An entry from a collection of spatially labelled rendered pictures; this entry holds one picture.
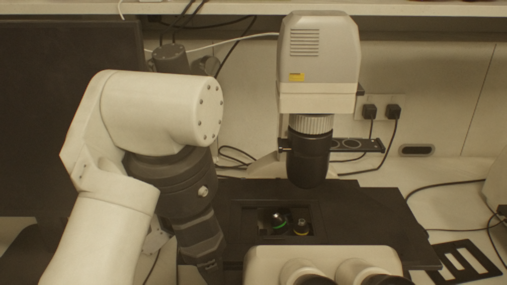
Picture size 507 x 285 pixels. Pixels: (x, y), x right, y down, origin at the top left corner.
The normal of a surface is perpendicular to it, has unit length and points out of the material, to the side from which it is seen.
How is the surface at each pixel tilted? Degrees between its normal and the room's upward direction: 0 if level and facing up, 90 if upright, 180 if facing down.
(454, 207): 0
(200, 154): 46
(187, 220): 14
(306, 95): 90
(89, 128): 87
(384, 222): 0
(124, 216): 58
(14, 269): 0
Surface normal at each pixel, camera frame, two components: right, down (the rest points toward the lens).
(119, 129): -0.29, 0.66
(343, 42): 0.00, 0.22
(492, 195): -1.00, 0.00
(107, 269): 0.64, -0.26
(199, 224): 0.39, 0.58
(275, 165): 0.00, 0.49
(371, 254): 0.00, -0.87
